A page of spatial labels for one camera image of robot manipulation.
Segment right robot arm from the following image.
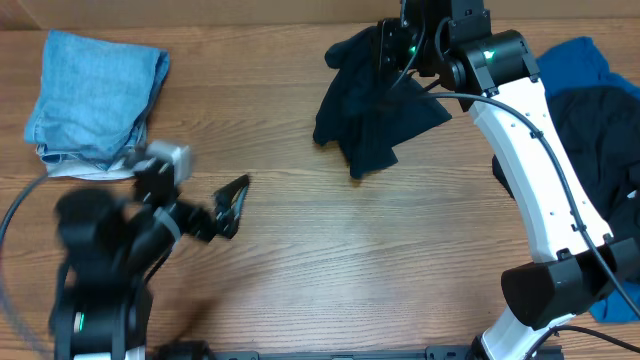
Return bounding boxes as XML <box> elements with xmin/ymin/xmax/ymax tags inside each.
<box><xmin>373</xmin><ymin>1</ymin><xmax>639</xmax><ymax>359</ymax></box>

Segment folded light blue jeans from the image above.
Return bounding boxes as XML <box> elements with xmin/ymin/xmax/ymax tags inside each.
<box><xmin>24</xmin><ymin>30</ymin><xmax>170</xmax><ymax>170</ymax></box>

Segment black t-shirt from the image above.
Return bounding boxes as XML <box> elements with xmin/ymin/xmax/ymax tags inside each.
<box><xmin>491</xmin><ymin>85</ymin><xmax>640</xmax><ymax>281</ymax></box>

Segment dark navy t-shirt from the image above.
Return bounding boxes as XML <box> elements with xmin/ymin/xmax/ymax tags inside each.
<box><xmin>313</xmin><ymin>27</ymin><xmax>451</xmax><ymax>180</ymax></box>

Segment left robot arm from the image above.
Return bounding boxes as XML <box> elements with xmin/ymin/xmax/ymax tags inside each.
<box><xmin>50</xmin><ymin>157</ymin><xmax>250</xmax><ymax>359</ymax></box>

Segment folded white cloth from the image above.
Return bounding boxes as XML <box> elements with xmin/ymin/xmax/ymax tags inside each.
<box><xmin>41</xmin><ymin>122</ymin><xmax>148</xmax><ymax>181</ymax></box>

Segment bright blue shirt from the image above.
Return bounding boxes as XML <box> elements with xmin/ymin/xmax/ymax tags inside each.
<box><xmin>535</xmin><ymin>35</ymin><xmax>640</xmax><ymax>324</ymax></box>

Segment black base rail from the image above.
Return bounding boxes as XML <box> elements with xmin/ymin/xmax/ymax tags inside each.
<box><xmin>154</xmin><ymin>340</ymin><xmax>565</xmax><ymax>360</ymax></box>

